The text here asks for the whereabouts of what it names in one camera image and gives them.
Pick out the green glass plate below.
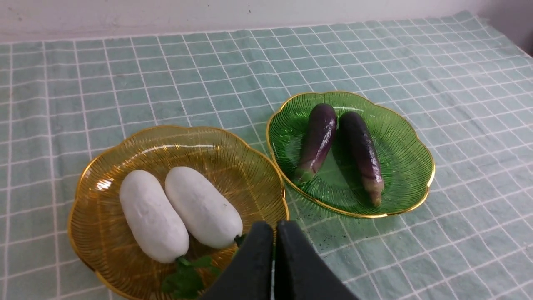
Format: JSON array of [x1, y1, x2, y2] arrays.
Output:
[[266, 91, 436, 218]]

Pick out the white radish with green leaves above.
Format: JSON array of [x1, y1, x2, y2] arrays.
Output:
[[165, 166, 243, 249]]

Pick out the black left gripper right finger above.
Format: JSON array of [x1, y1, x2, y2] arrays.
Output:
[[274, 220, 358, 300]]

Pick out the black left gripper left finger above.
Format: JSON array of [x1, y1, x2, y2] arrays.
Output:
[[200, 221, 274, 300]]

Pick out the purple eggplant green stem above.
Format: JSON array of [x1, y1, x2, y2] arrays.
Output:
[[293, 103, 337, 185]]

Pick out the amber glass plate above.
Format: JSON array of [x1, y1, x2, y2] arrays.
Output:
[[67, 125, 289, 300]]

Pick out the purple eggplant tan stem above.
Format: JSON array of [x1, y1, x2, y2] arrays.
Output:
[[339, 111, 384, 206]]

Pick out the green checkered tablecloth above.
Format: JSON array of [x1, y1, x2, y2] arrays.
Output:
[[0, 12, 533, 300]]

